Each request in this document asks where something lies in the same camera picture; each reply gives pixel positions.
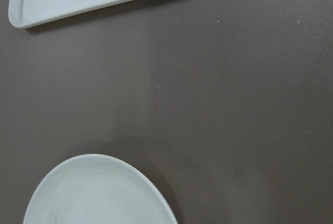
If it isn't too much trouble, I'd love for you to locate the cream round plate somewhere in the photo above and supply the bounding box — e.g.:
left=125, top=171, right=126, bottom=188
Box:
left=23, top=154, right=177, bottom=223

